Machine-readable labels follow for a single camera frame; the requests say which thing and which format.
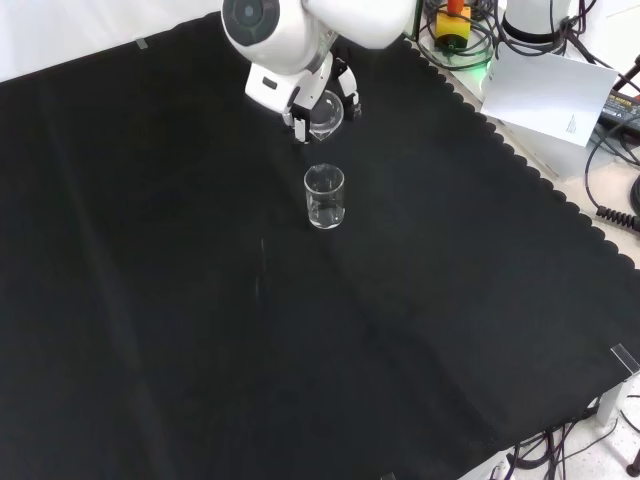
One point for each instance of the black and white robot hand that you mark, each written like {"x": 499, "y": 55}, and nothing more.
{"x": 270, "y": 87}

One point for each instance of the small clear glass beaker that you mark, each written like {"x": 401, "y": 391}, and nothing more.
{"x": 327, "y": 117}

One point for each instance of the clear glass beaker with spout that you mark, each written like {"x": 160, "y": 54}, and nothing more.
{"x": 325, "y": 210}

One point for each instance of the clear tape piece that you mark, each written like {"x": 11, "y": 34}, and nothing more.
{"x": 142, "y": 44}
{"x": 625, "y": 359}

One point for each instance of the yellow stop button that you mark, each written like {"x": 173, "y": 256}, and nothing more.
{"x": 452, "y": 30}

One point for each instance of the black table cloth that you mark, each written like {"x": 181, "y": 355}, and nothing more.
{"x": 200, "y": 300}

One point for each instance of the white box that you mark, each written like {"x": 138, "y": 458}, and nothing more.
{"x": 540, "y": 150}

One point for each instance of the black power adapter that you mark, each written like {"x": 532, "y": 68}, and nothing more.
{"x": 622, "y": 107}

